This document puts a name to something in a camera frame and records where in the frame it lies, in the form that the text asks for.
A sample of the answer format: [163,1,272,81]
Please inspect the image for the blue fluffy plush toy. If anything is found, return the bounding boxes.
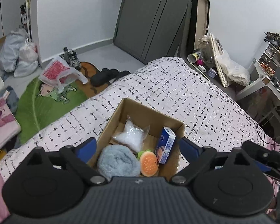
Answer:
[97,145,141,181]

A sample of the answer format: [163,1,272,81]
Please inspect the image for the blue tissue pack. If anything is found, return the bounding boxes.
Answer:
[155,126,176,164]

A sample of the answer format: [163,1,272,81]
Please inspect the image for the hamburger plush toy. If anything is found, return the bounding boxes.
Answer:
[137,150,159,177]

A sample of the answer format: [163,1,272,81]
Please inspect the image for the clear plastic bead bag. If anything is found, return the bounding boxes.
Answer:
[112,115,150,153]

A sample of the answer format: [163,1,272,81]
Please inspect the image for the brown cardboard box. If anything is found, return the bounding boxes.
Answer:
[88,99,185,181]

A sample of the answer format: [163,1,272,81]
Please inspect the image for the white black patterned bedspread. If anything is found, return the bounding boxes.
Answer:
[0,57,265,180]

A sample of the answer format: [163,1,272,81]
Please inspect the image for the green leaf rug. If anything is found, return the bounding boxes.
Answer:
[15,77,87,145]

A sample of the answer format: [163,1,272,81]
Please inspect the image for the pink folded blanket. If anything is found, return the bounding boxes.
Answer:
[0,98,21,150]

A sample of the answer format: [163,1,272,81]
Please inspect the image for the white desk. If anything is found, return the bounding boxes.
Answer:
[235,60,280,131]

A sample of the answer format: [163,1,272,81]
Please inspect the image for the black bag on floor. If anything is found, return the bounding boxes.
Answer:
[90,68,131,87]

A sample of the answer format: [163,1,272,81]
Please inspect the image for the small lavender box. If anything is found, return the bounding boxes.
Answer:
[207,68,217,78]

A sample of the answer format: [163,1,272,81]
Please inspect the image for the red white shopping bag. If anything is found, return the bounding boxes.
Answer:
[39,56,88,94]

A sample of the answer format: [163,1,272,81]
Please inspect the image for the clear bag with cream fabric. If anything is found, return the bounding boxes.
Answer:
[220,50,250,86]

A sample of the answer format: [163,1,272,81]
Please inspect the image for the patterned flat paper bag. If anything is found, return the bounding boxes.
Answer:
[209,33,232,88]

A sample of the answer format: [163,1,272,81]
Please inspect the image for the white paper cup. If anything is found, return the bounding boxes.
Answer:
[187,50,202,64]

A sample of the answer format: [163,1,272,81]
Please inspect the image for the grey sneakers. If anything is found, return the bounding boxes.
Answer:
[60,47,81,70]

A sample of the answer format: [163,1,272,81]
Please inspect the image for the desk drawer organizer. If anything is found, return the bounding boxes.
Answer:
[255,41,280,78]

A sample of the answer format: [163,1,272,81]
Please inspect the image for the white plastic bag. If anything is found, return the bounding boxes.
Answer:
[13,38,39,77]

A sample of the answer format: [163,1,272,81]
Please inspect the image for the grey plastic bag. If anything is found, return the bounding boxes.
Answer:
[0,27,28,73]

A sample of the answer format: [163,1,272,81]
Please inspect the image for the grey door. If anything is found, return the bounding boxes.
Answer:
[113,0,189,64]

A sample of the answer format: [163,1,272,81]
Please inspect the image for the black cable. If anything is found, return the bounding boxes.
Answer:
[256,111,280,147]

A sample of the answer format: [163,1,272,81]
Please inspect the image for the dark wooden picture frame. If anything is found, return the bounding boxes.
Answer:
[186,0,210,55]

